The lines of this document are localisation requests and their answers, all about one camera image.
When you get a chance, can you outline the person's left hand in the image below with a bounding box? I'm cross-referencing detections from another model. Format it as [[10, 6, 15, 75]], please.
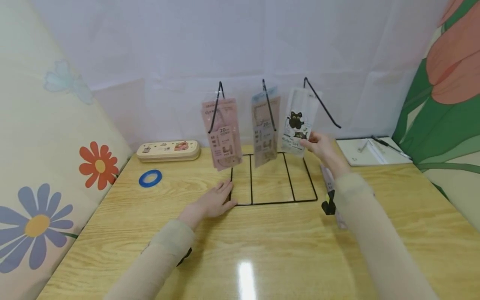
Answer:
[[177, 180, 239, 230]]

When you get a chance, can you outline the person's right hand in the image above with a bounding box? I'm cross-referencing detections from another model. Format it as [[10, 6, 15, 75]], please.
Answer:
[[300, 131, 352, 179]]

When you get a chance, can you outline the white packet with black cat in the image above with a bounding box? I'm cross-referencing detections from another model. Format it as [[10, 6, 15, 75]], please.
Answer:
[[281, 87, 320, 158]]

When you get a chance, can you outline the white notebook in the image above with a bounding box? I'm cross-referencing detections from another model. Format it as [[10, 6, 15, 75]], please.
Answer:
[[336, 136, 413, 167]]

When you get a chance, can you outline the black wrist band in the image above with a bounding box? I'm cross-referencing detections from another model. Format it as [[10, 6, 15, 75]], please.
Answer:
[[176, 247, 193, 268], [321, 189, 338, 216]]

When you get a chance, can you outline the black pen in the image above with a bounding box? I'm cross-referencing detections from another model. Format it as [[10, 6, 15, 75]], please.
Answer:
[[371, 135, 412, 160]]

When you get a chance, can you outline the grey pink hanging packet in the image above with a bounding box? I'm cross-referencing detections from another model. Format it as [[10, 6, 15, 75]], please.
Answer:
[[251, 86, 281, 168]]

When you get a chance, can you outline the beige printed pencil case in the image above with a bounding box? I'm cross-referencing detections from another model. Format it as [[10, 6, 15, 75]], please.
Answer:
[[135, 140, 201, 163]]

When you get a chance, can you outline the black wire display rack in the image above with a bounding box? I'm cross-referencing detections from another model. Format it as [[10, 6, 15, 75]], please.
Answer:
[[208, 77, 342, 207]]

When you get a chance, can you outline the blue tape ring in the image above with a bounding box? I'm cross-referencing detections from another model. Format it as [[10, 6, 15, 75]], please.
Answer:
[[138, 169, 163, 188]]

